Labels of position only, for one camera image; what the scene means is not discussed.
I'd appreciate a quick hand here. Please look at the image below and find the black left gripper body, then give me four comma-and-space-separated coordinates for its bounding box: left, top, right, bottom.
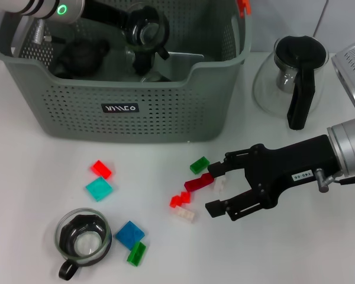
82, 0, 128, 32

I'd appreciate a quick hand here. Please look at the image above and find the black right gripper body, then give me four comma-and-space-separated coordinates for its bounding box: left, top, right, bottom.
244, 134, 340, 208

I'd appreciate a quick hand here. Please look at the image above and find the white toy brick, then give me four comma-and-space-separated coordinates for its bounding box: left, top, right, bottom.
213, 174, 230, 193

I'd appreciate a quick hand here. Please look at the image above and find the grey perforated storage bin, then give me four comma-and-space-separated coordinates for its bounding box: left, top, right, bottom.
0, 0, 253, 145

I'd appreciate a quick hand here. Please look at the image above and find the green toy brick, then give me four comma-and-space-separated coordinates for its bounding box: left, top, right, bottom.
189, 156, 211, 175
126, 241, 147, 267

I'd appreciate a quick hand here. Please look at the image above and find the dark red toy brick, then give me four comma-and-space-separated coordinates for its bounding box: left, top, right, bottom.
183, 172, 215, 192

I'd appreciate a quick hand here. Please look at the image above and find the clear translucent toy brick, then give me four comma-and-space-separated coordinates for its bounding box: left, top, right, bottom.
170, 206, 198, 224

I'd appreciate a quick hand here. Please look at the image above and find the red stepped toy brick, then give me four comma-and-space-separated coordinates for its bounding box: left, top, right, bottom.
169, 191, 192, 209

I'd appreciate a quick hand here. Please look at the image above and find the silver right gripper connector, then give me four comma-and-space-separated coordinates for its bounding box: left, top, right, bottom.
314, 167, 343, 193

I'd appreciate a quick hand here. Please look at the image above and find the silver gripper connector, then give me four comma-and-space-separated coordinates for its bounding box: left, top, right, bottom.
33, 18, 53, 45
314, 167, 343, 193

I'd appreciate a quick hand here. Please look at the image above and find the dark clay teapot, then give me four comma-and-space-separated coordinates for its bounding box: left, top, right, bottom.
53, 40, 111, 80

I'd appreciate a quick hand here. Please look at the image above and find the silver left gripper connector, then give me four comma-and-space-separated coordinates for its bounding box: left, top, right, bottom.
33, 18, 53, 45

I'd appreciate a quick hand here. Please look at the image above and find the blue toy brick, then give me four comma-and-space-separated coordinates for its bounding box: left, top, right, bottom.
115, 220, 146, 249

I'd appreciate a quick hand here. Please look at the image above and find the bright red toy brick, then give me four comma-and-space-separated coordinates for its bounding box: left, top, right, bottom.
90, 159, 112, 180

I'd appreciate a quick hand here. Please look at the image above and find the teal toy brick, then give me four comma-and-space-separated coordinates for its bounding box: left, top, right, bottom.
85, 176, 114, 203

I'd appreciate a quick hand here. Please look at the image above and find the dark left gripper cable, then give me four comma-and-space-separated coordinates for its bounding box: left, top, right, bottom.
44, 34, 67, 44

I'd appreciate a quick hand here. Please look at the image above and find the glass teapot black handle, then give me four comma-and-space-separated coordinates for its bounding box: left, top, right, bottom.
252, 35, 330, 131

